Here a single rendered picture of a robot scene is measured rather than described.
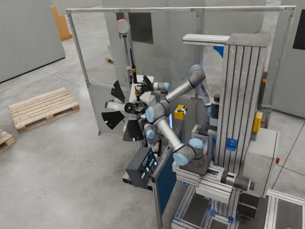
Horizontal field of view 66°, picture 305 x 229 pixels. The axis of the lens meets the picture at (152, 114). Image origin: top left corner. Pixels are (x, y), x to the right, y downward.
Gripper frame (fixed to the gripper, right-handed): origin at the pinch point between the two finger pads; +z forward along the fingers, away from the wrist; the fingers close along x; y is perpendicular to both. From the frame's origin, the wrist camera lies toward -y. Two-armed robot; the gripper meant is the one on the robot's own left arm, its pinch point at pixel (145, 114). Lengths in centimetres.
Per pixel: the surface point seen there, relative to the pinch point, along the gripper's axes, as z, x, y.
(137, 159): -67, -8, 19
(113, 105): 42, 2, 31
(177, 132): -0.5, 35.3, -29.9
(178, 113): 7.3, 16.3, -35.7
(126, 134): -2.1, 15.3, 24.5
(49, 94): 307, 84, 176
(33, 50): 527, 36, 229
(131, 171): -76, -7, 26
